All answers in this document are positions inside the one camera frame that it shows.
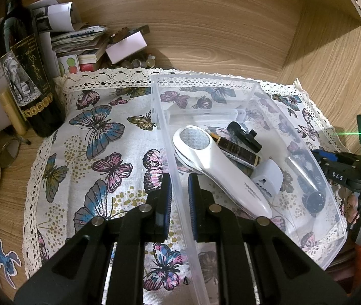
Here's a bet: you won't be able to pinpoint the clear plastic storage bin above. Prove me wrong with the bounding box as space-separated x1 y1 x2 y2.
151 73 347 304

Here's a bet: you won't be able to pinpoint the white travel plug adapter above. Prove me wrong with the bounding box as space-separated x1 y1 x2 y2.
250 159 283 198

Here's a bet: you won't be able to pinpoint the white handheld massager device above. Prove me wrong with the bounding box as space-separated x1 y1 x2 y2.
172 125 272 218

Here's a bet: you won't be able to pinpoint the black clip microphone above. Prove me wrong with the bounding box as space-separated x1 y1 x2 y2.
227 121 263 154

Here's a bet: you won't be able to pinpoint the butterfly print lace cloth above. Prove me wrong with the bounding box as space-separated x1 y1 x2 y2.
22 67 353 305

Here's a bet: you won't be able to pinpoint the yellow lip balm tube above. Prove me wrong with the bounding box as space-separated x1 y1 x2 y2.
0 89 28 136

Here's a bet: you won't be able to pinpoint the pile of coins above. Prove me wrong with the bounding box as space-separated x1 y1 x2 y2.
120 54 156 69

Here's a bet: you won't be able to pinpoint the fruit print card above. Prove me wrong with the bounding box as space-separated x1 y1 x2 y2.
58 54 81 76

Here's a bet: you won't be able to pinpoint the pink white small box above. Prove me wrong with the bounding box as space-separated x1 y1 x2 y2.
105 32 147 64

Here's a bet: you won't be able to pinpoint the stack of papers and booklets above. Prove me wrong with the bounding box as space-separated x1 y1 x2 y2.
52 25 109 64

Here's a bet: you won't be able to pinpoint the dark wine bottle elephant label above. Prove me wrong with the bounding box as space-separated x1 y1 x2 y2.
0 0 65 138

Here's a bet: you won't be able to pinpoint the rolled white paper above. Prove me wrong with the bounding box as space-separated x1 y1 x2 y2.
28 0 81 32

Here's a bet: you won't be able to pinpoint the wire frame eyeglasses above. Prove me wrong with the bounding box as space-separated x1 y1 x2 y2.
0 134 32 169

